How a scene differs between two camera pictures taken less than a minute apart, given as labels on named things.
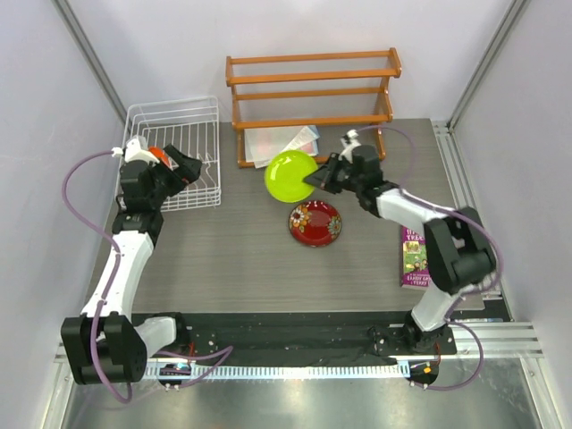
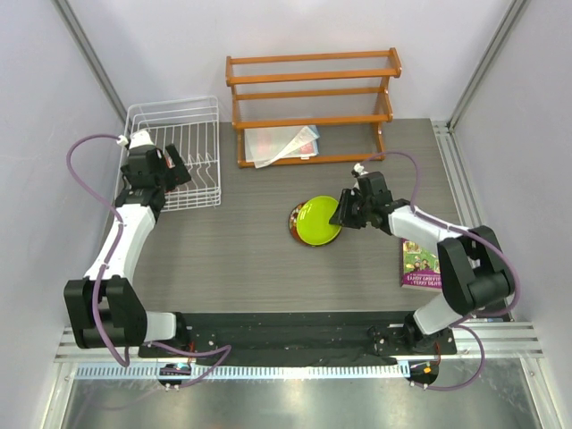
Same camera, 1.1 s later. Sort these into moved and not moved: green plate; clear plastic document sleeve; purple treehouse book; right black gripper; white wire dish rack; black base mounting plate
Moved: green plate; right black gripper
Not moved: white wire dish rack; black base mounting plate; clear plastic document sleeve; purple treehouse book
